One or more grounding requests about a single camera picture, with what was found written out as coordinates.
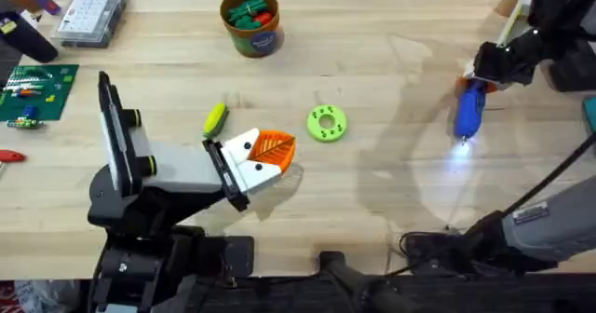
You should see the black case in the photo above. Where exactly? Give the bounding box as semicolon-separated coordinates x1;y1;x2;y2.
547;40;596;93

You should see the green board with blocks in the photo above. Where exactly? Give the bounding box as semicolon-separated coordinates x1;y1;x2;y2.
0;63;80;130

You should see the thick black cable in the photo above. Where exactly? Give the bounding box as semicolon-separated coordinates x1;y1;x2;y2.
502;132;596;219

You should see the red tool handle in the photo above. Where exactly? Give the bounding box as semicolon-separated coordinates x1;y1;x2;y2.
0;148;27;164

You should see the teal soft pouch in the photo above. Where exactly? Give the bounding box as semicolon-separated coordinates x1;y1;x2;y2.
581;96;596;135

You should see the brown cardboard tube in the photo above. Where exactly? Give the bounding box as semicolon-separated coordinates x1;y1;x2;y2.
493;0;530;19

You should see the black oblong tool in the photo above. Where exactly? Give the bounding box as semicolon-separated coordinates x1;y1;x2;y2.
0;10;61;65

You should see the clear plastic compartment box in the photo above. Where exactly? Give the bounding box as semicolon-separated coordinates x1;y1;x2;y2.
49;0;127;49

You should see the upright flat wrist plate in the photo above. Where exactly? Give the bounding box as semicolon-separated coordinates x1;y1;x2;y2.
495;0;546;48
96;70;158;198

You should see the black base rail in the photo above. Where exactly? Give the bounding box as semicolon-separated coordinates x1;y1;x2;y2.
185;250;596;313

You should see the brown tub with toys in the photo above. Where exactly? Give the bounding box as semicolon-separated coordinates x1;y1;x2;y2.
219;0;285;59

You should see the green disc with holes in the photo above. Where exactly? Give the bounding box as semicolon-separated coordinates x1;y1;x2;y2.
305;103;348;143

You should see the small purple bottle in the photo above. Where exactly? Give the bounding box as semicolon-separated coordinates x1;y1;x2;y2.
26;0;62;16

